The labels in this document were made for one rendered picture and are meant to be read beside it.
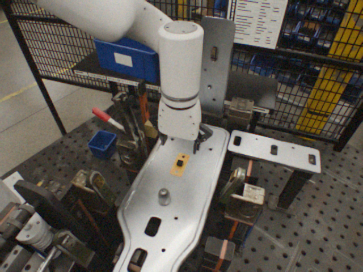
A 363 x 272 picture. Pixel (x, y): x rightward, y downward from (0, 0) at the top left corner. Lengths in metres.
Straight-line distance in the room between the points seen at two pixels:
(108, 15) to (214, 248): 0.53
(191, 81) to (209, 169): 0.32
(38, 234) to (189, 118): 0.40
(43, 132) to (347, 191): 2.41
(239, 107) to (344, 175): 0.66
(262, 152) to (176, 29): 0.49
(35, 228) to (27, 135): 2.10
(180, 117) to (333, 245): 0.77
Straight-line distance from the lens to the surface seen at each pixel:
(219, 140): 0.79
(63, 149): 1.29
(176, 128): 0.57
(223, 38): 0.74
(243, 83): 1.02
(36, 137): 2.58
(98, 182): 0.61
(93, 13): 0.40
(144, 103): 0.74
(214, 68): 0.79
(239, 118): 0.84
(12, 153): 2.54
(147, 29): 0.53
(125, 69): 1.06
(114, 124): 0.71
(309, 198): 1.13
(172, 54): 0.44
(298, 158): 0.82
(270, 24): 1.01
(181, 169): 0.70
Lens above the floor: 1.57
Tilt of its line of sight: 46 degrees down
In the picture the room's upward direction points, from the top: straight up
